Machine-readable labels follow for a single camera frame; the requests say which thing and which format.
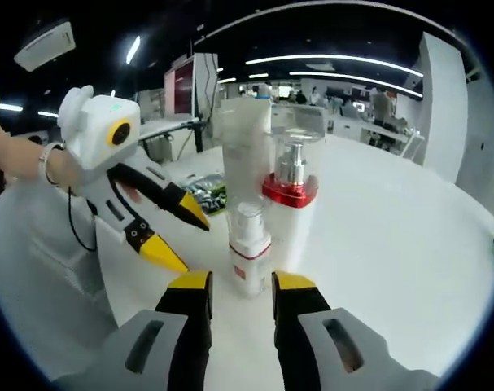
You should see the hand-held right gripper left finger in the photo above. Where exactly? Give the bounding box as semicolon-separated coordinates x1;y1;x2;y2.
53;270;214;391

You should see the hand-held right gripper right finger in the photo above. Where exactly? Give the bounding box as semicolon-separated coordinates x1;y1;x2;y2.
270;271;441;391

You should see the green black skincare sachet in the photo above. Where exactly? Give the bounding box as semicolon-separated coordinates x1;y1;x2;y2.
183;173;229;217

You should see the white skincare tube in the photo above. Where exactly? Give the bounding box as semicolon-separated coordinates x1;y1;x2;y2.
213;99;273;230

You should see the small white skincare spray bottle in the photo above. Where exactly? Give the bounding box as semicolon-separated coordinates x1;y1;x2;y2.
227;201;273;299

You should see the white skincare bottle red collar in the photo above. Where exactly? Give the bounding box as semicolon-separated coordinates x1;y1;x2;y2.
261;103;327;283

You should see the person's left hand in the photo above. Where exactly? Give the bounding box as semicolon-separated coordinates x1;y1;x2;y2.
50;147;85;193

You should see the white wristwatch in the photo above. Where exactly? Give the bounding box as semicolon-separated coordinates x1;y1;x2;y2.
37;142;67;187

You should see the white ceiling air conditioner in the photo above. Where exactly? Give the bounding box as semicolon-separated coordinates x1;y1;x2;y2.
13;20;77;74

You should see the white mesh office chair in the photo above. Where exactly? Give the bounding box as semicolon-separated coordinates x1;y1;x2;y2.
0;182;122;384

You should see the long ceiling light strip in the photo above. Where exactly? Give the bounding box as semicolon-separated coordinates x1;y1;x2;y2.
288;70;426;99
243;54;426;79

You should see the row of white office desks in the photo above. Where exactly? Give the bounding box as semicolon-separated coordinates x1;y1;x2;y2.
270;101;426;158

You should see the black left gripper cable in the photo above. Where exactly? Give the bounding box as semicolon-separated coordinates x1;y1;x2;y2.
66;186;98;253

